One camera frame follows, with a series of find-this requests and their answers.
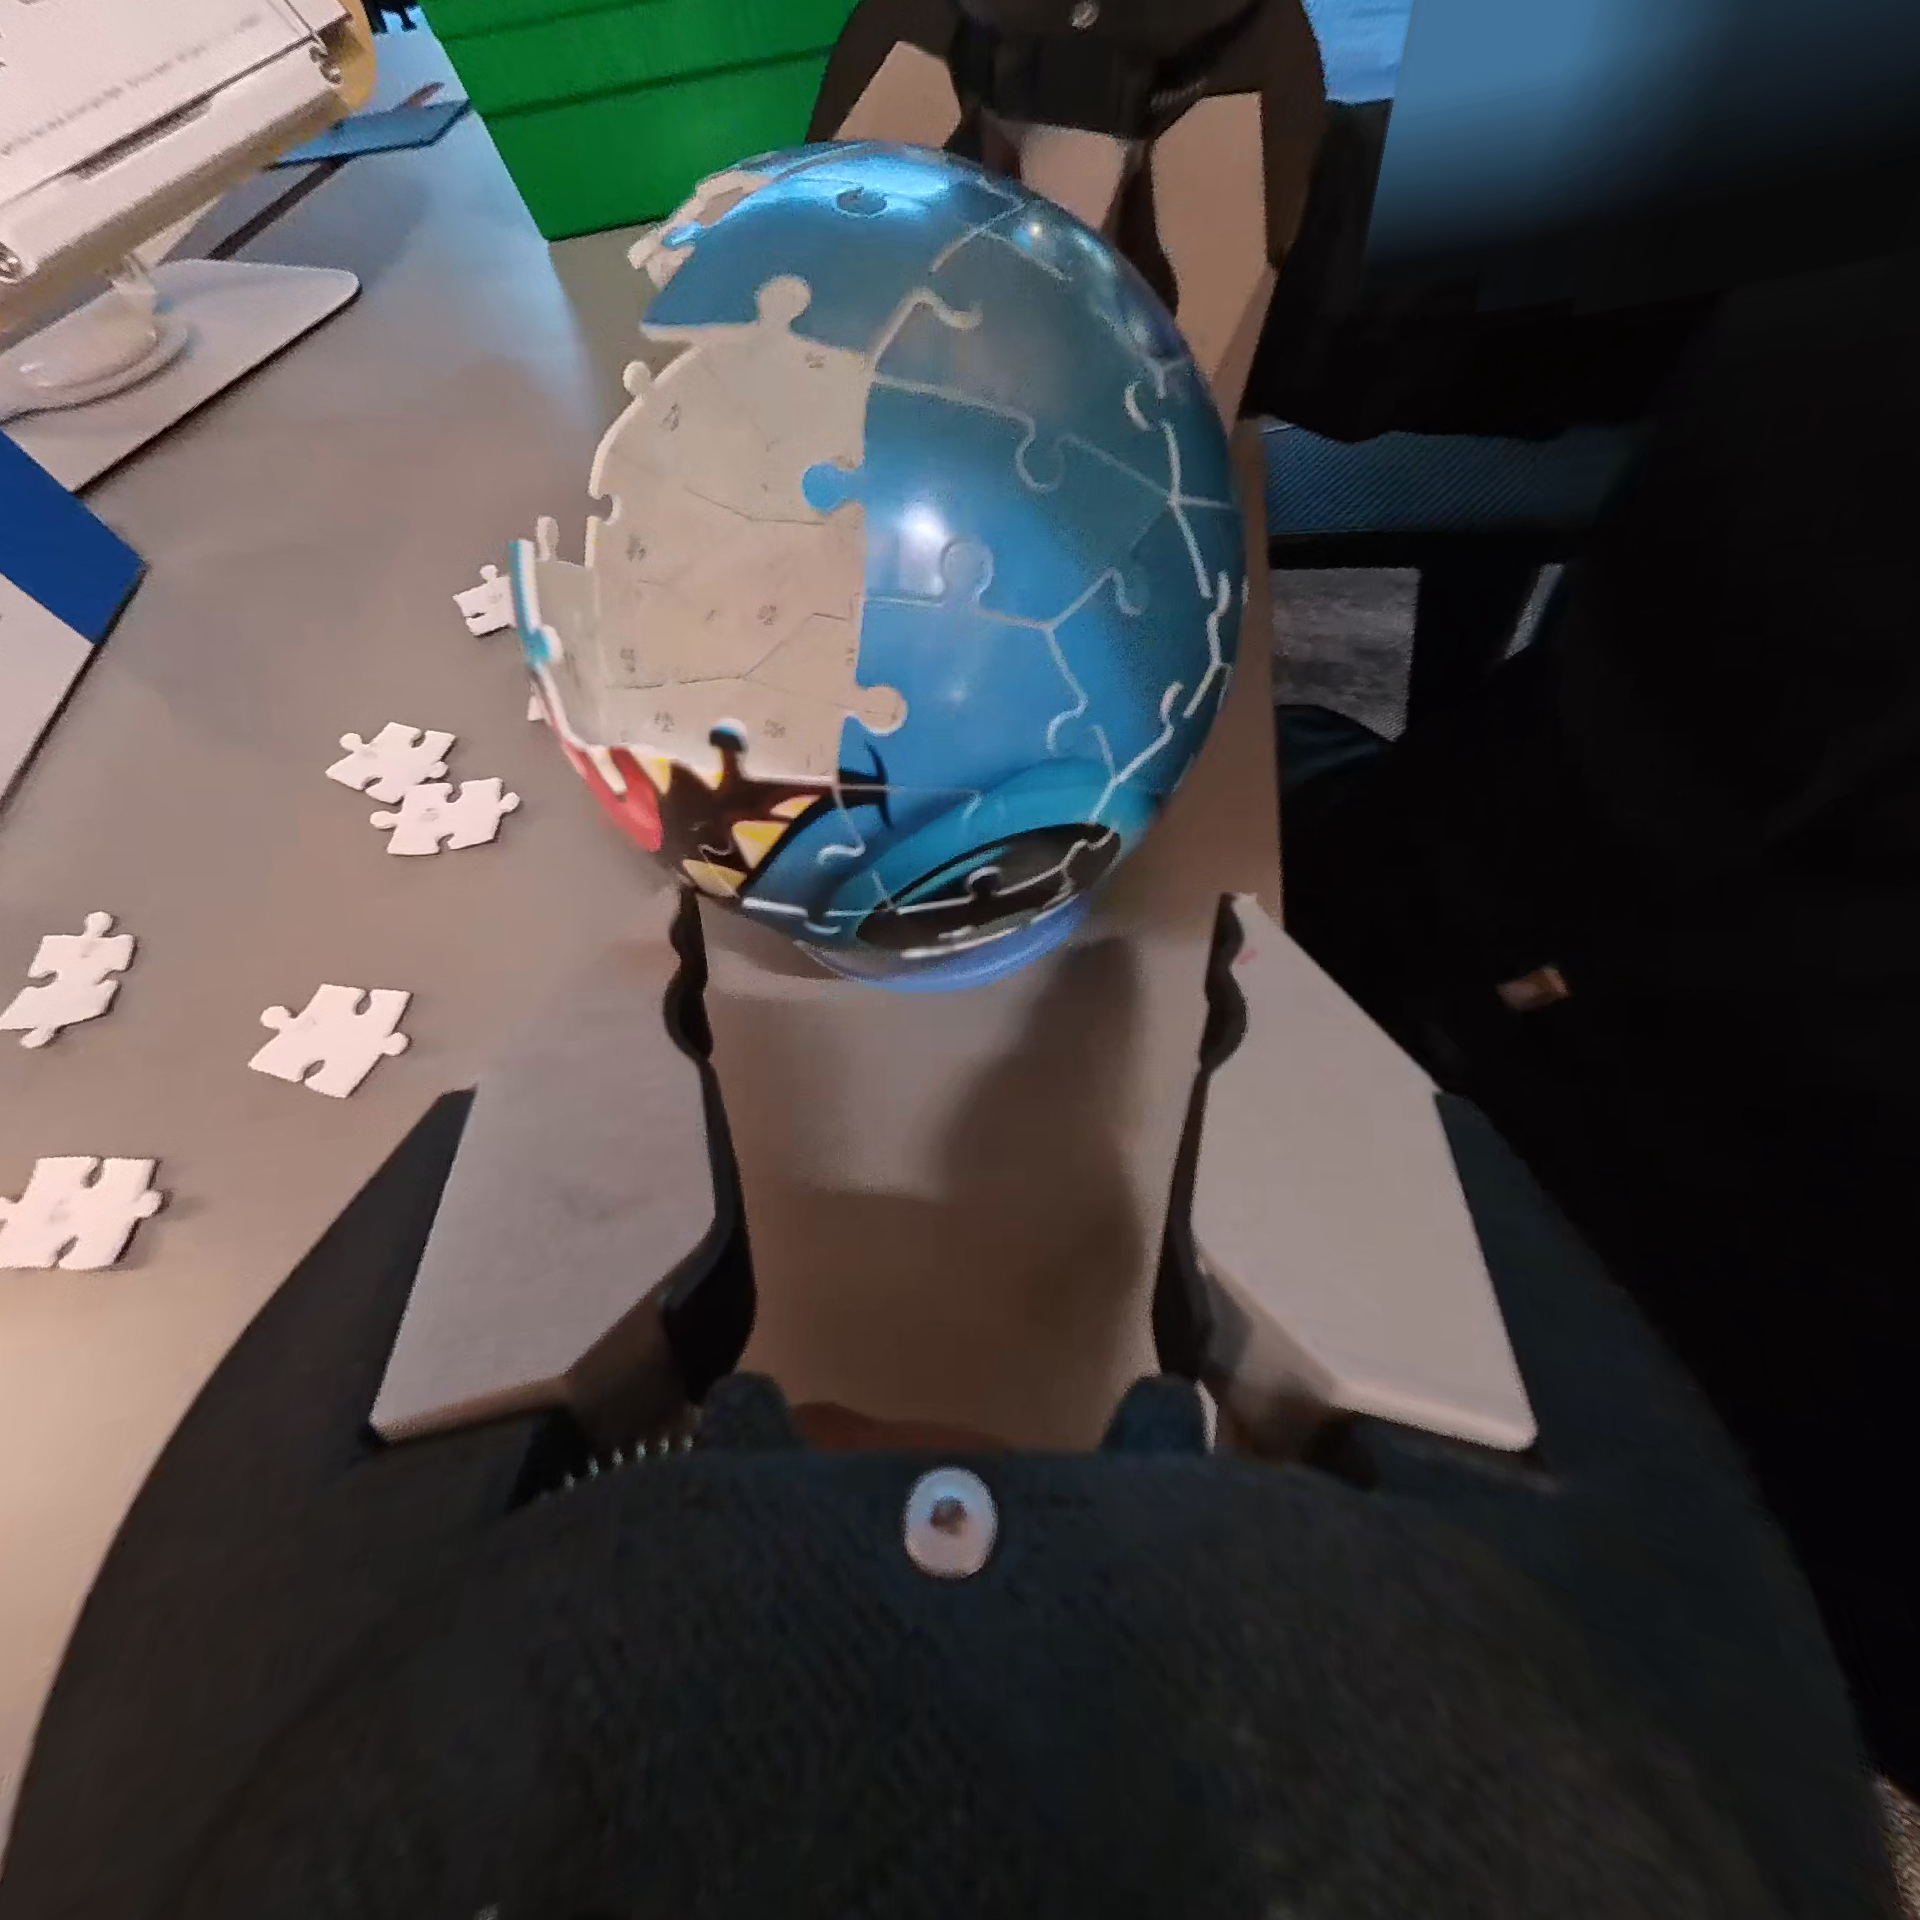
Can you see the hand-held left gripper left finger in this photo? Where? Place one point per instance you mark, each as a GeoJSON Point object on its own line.
{"type": "Point", "coordinates": [570, 1201]}

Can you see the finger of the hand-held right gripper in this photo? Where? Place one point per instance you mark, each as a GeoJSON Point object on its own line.
{"type": "Point", "coordinates": [908, 112]}
{"type": "Point", "coordinates": [1225, 225]}

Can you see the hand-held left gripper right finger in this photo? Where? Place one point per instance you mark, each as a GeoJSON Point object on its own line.
{"type": "Point", "coordinates": [1335, 1201]}

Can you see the blue puzzle ball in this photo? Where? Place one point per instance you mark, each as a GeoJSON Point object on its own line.
{"type": "Point", "coordinates": [1021, 525]}

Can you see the cartoon puzzle box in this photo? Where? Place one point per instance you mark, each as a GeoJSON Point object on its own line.
{"type": "Point", "coordinates": [45, 599]}

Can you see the green plastic bin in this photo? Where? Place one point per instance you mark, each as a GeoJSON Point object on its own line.
{"type": "Point", "coordinates": [629, 107]}

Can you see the person's dark clothing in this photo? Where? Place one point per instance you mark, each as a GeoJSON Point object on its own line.
{"type": "Point", "coordinates": [1725, 902]}

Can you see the dark blue flat pad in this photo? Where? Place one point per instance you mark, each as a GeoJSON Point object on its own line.
{"type": "Point", "coordinates": [375, 133]}

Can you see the instruction sheet on stand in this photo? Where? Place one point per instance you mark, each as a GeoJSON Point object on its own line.
{"type": "Point", "coordinates": [225, 324]}

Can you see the printed instruction sheet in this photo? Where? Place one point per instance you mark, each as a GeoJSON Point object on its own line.
{"type": "Point", "coordinates": [119, 91]}

